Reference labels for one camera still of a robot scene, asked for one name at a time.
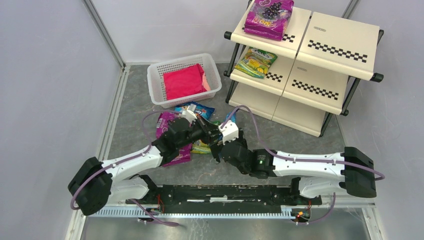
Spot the purple grape candy bag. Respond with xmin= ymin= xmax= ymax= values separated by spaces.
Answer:
xmin=244 ymin=0 xmax=294 ymax=41
xmin=155 ymin=112 xmax=180 ymax=139
xmin=160 ymin=143 xmax=193 ymax=167

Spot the blue Slendy bag front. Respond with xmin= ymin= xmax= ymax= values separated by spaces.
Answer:
xmin=223 ymin=112 xmax=237 ymax=125

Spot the blue slendy bag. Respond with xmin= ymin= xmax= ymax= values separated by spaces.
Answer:
xmin=223 ymin=112 xmax=237 ymax=125
xmin=174 ymin=101 xmax=215 ymax=120

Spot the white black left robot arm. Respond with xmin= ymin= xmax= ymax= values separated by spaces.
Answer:
xmin=67 ymin=117 xmax=226 ymax=216

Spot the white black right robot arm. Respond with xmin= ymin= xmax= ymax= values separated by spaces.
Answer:
xmin=209 ymin=132 xmax=377 ymax=199

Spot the green Fox's candy bag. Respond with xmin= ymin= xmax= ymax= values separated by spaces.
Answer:
xmin=191 ymin=117 xmax=211 ymax=154

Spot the green candy bag on shelf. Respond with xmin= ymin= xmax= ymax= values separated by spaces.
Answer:
xmin=235 ymin=47 xmax=278 ymax=79

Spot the cream three-tier shelf rack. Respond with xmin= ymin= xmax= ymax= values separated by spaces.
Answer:
xmin=224 ymin=1 xmax=384 ymax=137

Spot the blue Slendy bag near basket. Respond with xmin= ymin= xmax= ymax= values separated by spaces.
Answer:
xmin=174 ymin=101 xmax=215 ymax=120

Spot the pink folded cloth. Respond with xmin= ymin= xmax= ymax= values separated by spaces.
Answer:
xmin=163 ymin=64 xmax=211 ymax=100

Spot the white plastic basket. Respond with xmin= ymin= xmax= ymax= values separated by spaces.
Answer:
xmin=147 ymin=53 xmax=222 ymax=108

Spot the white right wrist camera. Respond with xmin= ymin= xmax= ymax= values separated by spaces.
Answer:
xmin=218 ymin=120 xmax=239 ymax=145

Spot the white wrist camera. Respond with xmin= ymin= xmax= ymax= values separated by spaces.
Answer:
xmin=181 ymin=103 xmax=197 ymax=126
xmin=218 ymin=120 xmax=239 ymax=145

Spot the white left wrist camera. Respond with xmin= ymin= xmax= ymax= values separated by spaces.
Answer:
xmin=181 ymin=103 xmax=197 ymax=126

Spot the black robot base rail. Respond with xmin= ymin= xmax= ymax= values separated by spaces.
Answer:
xmin=136 ymin=175 xmax=323 ymax=214

